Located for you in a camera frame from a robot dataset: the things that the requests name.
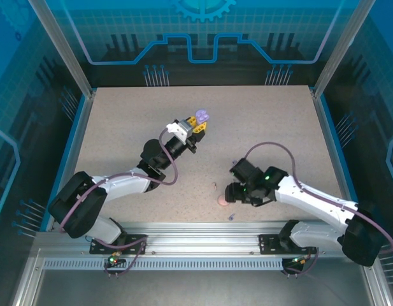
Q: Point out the purple earbud charging case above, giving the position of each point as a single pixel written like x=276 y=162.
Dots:
x=202 y=115

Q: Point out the pink earbud charging case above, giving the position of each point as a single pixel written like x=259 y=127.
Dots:
x=221 y=201

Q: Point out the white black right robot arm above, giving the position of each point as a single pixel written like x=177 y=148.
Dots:
x=311 y=201

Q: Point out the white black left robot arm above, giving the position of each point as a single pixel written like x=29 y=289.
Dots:
x=129 y=189

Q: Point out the blue table edge strip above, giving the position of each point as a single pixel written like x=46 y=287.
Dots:
x=341 y=159
x=66 y=159

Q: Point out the small circuit board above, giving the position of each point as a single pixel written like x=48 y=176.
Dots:
x=113 y=260
x=298 y=261

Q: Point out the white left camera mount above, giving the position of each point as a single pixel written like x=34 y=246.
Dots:
x=174 y=127

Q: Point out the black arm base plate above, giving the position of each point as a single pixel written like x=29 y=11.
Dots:
x=269 y=243
x=135 y=239

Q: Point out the aluminium frame rail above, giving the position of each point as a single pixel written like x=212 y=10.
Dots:
x=199 y=236

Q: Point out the aluminium frame post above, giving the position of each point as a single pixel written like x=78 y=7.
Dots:
x=341 y=48
x=65 y=48

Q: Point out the aluminium side rail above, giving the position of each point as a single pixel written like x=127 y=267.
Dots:
x=28 y=280
x=378 y=287

